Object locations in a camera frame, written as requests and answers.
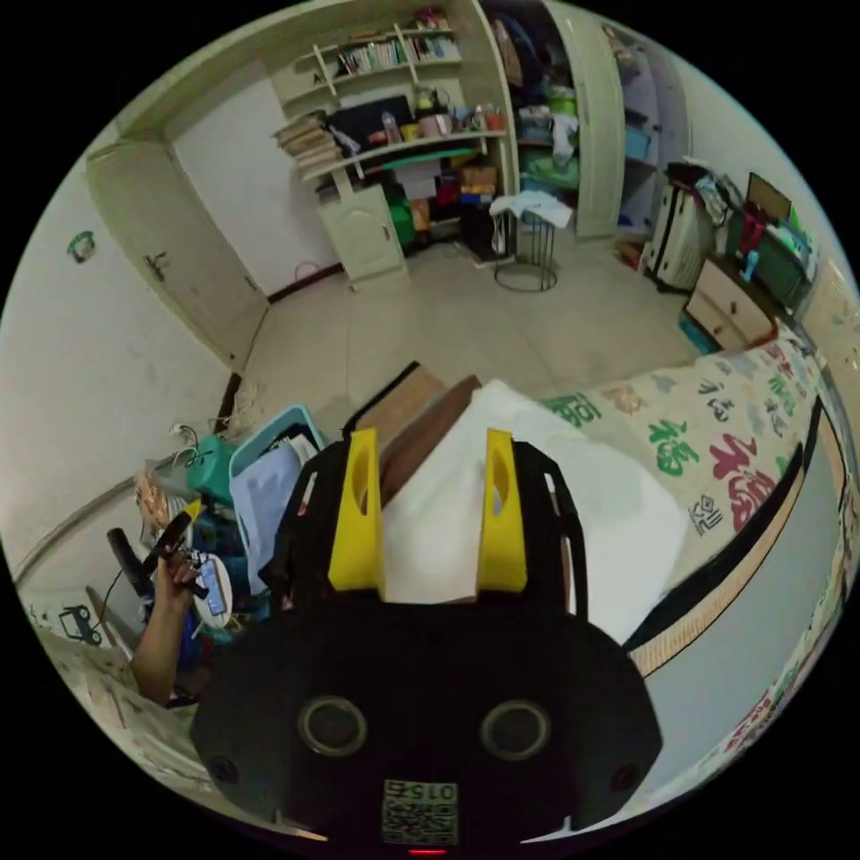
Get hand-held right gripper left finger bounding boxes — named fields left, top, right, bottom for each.
left=327, top=429, right=385, bottom=594

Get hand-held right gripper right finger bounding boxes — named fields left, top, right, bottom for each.
left=475, top=429, right=529, bottom=593

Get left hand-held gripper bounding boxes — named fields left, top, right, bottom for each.
left=139, top=497, right=211, bottom=600

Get white long sleeve shirt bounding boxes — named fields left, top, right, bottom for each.
left=380, top=379, right=692, bottom=648

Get person's left forearm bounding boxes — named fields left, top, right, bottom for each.
left=130, top=599, right=196, bottom=707

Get person's left hand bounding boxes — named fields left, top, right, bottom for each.
left=152, top=559, right=197, bottom=610

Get light blue basket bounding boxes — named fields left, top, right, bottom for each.
left=228, top=402, right=331, bottom=599

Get bed with printed sheet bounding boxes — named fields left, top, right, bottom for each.
left=37, top=332, right=858, bottom=807

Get cream door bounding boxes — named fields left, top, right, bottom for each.
left=85, top=139, right=271, bottom=372

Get cream bedside cabinet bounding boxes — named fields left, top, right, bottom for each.
left=681, top=254, right=782, bottom=355

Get white suitcase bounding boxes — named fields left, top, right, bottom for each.
left=641, top=179, right=718, bottom=295

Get cream desk shelf unit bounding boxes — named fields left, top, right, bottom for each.
left=268, top=3, right=520, bottom=294

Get cream open wardrobe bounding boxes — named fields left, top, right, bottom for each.
left=469, top=0, right=694, bottom=245

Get black wire round stool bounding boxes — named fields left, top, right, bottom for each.
left=488, top=190, right=576, bottom=294

